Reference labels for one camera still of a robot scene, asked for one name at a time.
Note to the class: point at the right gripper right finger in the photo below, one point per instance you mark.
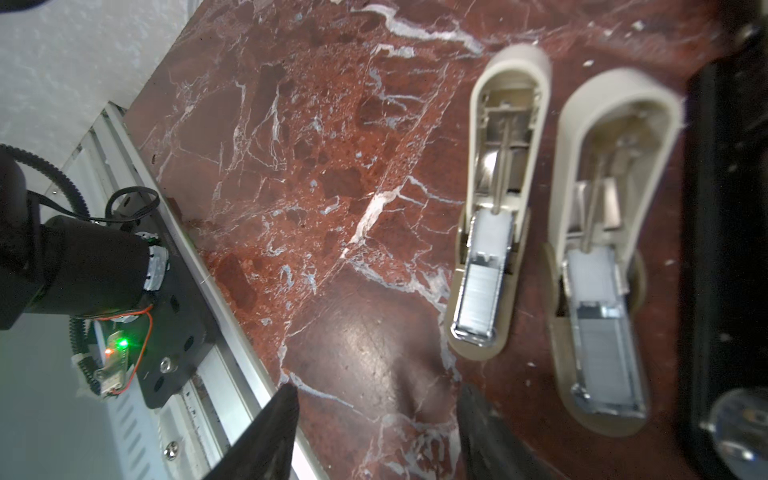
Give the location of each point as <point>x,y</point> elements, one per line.
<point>489,449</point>

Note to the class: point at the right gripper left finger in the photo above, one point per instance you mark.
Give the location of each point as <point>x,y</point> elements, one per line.
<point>265,449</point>

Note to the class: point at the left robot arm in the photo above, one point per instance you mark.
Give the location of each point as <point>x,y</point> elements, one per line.
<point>58,259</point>

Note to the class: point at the green circuit board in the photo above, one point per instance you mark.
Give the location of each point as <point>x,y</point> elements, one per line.
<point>114,375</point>

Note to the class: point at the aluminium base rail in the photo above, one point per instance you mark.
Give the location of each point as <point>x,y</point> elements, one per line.
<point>199,386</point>

